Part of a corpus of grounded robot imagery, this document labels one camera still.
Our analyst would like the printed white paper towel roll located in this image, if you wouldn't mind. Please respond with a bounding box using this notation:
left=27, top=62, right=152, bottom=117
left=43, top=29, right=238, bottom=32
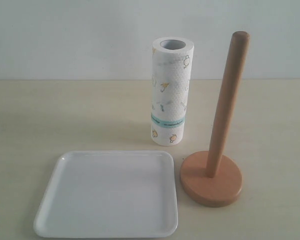
left=151, top=37, right=194, bottom=146

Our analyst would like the white square plastic tray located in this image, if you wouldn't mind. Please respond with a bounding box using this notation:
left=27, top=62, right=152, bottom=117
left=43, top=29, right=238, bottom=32
left=33, top=150, right=178, bottom=239

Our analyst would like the wooden paper towel holder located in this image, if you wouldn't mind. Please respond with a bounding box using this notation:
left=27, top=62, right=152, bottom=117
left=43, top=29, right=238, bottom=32
left=179, top=31, right=250, bottom=207

